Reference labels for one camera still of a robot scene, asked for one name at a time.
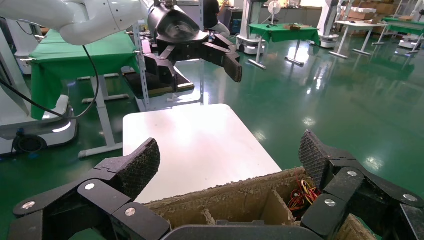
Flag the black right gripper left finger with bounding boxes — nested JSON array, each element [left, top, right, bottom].
[[12, 137, 172, 240]]

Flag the white standing fan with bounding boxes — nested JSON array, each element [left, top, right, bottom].
[[266, 0, 282, 25]]

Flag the white work table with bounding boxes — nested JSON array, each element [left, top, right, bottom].
[[328, 19, 388, 61]]

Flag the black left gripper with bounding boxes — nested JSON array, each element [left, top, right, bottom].
[[142, 3, 243, 94]]

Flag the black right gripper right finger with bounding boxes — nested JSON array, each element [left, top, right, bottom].
[[298, 129, 424, 240]]

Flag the grey angle iron rack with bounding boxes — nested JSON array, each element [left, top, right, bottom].
[[124, 0, 205, 113]]

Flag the person with grey trousers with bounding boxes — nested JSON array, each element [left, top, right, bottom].
[[202, 0, 232, 38]]

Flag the small brown box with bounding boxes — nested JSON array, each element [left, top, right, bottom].
[[283, 23, 313, 31]]

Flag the dark flat board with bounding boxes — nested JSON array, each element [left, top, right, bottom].
[[123, 67, 196, 99]]

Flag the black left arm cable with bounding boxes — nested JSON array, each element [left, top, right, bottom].
[[0, 45, 100, 121]]

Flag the far green cloth table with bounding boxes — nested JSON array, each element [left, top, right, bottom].
[[248, 36, 306, 70]]

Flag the white table frame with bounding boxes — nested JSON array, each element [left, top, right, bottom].
[[76, 73, 131, 159]]

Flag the worn cardboard box with dividers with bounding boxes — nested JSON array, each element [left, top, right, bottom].
[[144, 167, 376, 240]]

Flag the white wheeled robot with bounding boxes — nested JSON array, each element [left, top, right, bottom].
[[235, 0, 266, 56], [316, 0, 343, 50]]

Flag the green tablecloth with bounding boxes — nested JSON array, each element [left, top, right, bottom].
[[29, 29, 141, 121], [248, 23, 322, 47], [380, 16, 424, 37]]

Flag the multicoloured wire harness bundle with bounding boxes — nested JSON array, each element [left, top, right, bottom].
[[287, 178, 322, 214]]

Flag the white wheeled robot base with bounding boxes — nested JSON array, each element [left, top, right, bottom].
[[0, 18, 79, 157]]

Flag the brown cardboard carton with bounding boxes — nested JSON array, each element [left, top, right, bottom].
[[346, 9, 377, 21], [361, 1, 398, 16]]

